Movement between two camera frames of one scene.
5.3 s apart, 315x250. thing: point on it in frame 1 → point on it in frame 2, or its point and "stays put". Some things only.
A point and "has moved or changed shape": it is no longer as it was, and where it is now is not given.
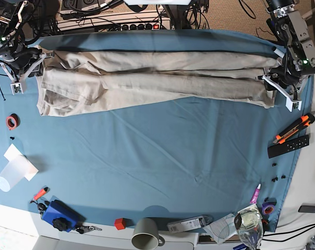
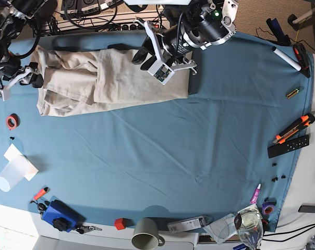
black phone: [310, 209] stays put
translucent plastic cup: [15, 170] stays put
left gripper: [288, 83] → [169, 46]
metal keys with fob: [82, 229] stays put
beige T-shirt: [79, 81] has moved or changed shape
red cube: [120, 223] stays put
